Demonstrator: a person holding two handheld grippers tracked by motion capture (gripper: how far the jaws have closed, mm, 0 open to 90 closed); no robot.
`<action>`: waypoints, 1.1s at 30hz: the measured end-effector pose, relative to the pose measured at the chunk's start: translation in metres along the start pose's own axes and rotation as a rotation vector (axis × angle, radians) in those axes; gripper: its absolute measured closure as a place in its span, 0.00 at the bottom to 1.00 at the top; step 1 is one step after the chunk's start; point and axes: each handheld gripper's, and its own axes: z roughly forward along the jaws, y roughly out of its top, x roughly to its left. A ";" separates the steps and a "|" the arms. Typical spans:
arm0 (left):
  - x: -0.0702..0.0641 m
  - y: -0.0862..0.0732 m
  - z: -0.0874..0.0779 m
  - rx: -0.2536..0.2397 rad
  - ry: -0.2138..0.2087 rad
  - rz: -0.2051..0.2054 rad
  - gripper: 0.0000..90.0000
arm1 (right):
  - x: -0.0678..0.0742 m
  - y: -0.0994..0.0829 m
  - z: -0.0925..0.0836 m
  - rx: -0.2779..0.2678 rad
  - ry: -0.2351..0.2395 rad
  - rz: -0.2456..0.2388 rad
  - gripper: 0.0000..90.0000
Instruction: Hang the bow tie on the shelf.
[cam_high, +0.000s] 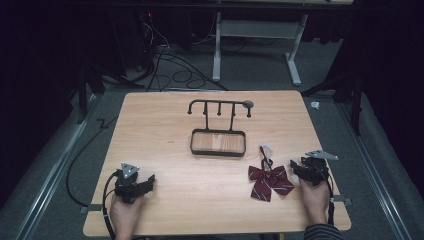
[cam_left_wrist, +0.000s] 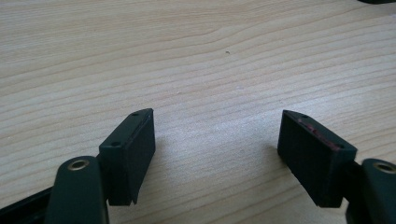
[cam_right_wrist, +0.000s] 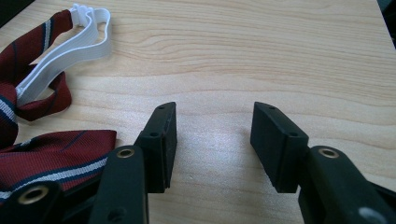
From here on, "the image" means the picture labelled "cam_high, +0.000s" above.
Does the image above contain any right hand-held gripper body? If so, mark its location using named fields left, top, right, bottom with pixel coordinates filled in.
left=299, top=149, right=340, bottom=187

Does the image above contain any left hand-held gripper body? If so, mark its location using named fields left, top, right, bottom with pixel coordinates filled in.
left=113, top=162, right=142, bottom=205

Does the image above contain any dark red striped bow tie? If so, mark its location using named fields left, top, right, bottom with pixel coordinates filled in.
left=247, top=143, right=296, bottom=203

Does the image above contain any black hook rack wooden tray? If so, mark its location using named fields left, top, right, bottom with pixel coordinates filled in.
left=187, top=99, right=255, bottom=158

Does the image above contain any person's left hand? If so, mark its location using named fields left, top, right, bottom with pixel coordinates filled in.
left=109, top=194, right=145, bottom=238

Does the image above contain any person's right hand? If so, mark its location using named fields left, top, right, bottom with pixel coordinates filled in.
left=299, top=177, right=332, bottom=226

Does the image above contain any black metal stand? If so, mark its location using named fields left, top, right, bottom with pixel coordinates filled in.
left=300, top=71, right=365, bottom=137
left=75, top=61, right=146, bottom=126

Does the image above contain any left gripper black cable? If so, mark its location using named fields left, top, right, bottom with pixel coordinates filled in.
left=101, top=169, right=123, bottom=240

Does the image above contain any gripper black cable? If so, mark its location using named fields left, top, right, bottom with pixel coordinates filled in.
left=101, top=169, right=123, bottom=240
left=325, top=173, right=336, bottom=227

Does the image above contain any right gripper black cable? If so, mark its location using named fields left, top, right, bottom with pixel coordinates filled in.
left=325, top=173, right=336, bottom=227

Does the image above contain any grey metal table bracket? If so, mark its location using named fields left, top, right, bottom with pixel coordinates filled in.
left=79, top=203, right=103, bottom=215
left=331, top=195, right=354, bottom=207

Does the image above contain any long black floor cable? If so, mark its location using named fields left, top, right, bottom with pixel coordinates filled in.
left=65, top=114, right=118, bottom=208

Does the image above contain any grey metal floor rail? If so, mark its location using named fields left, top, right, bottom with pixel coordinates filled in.
left=334, top=101, right=414, bottom=240
left=11, top=93, right=101, bottom=240

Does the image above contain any tangle of black floor cables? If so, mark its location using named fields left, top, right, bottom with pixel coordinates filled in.
left=134, top=13, right=230, bottom=92

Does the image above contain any white metal desk frame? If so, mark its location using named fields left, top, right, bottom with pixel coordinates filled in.
left=211, top=11, right=310, bottom=87

